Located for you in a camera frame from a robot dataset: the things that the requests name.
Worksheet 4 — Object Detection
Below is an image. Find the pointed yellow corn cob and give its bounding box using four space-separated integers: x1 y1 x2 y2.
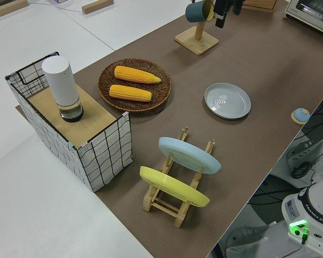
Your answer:
114 65 162 85

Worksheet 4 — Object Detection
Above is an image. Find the light blue plate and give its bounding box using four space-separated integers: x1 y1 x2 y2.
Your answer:
158 136 222 176

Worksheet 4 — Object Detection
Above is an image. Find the long wooden block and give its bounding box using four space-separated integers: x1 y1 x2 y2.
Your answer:
0 0 29 19

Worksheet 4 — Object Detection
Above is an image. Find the white cylinder with dark base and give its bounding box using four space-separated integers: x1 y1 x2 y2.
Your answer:
41 55 85 123

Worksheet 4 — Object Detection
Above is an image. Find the blunt yellow corn cob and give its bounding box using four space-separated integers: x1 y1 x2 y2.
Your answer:
108 84 153 103

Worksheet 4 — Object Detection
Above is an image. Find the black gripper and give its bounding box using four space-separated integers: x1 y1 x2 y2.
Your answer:
214 0 244 28

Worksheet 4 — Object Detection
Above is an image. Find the gray power strip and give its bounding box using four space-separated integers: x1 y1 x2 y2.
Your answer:
286 135 323 175

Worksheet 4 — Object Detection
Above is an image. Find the short wooden block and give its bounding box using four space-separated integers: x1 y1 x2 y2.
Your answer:
81 0 115 15

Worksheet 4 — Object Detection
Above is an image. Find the cream toaster oven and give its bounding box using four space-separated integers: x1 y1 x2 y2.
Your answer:
283 0 323 39

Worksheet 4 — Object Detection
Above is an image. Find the cable with green plug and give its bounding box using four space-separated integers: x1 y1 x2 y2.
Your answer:
299 228 310 246

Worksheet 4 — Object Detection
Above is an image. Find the round brown wicker tray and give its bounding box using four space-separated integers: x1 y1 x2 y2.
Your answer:
97 58 173 113

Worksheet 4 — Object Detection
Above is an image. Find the yellow plate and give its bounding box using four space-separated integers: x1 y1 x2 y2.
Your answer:
138 165 211 209

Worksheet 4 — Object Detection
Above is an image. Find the wooden dish rack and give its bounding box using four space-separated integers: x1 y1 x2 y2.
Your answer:
142 126 217 229

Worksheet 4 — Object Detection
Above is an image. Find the dark teal mug yellow inside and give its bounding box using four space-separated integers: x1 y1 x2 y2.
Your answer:
185 0 215 23

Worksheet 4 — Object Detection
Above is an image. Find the wire basket with grid cloth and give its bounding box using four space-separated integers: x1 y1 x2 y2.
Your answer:
4 51 134 193

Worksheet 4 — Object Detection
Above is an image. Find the gray ceramic plate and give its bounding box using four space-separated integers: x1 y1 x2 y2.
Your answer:
204 82 252 120

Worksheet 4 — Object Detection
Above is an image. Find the coiled black cable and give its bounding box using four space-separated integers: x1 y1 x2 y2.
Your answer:
290 161 312 180

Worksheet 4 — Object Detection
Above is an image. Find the large brown table mat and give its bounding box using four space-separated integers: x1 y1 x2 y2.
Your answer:
15 0 323 258

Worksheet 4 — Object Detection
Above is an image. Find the wooden basket lid board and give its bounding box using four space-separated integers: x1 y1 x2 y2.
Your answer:
26 84 117 144

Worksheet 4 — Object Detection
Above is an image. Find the wooden mug tree stand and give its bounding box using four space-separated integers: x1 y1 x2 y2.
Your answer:
174 19 220 56

